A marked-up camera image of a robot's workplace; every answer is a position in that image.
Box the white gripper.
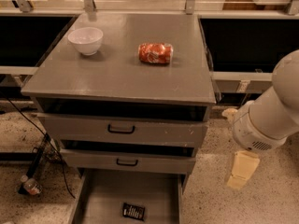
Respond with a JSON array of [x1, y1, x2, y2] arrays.
[[221, 101, 287, 190]]

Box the black rxbar chocolate bar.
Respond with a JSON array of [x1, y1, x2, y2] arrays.
[[122, 203, 145, 221]]

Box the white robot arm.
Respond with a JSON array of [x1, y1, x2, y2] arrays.
[[227, 50, 299, 189]]

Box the grey drawer cabinet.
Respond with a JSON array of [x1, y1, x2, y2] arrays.
[[21, 12, 217, 185]]

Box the grey open bottom drawer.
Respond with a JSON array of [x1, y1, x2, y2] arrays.
[[67, 169, 182, 224]]

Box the grey middle drawer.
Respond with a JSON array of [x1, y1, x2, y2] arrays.
[[61, 149, 195, 175]]

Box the grey top drawer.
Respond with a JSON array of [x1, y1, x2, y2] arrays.
[[38, 113, 207, 147]]

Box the crushed red soda can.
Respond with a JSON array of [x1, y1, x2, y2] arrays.
[[138, 43, 173, 64]]

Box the white ceramic bowl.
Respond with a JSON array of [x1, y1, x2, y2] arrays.
[[67, 27, 104, 56]]

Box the black stand on floor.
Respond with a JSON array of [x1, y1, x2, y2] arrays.
[[18, 133, 50, 195]]

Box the plastic bottle on floor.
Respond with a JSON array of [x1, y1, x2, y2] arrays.
[[21, 175, 42, 195]]

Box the black middle drawer handle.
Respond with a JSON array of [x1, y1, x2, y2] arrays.
[[116, 159, 139, 167]]

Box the black drawer handle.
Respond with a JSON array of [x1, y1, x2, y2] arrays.
[[107, 124, 135, 134], [116, 159, 139, 167]]

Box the black top drawer handle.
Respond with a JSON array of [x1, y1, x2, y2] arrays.
[[107, 124, 135, 134]]

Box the black cable on floor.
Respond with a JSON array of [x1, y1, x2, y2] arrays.
[[0, 91, 77, 200]]

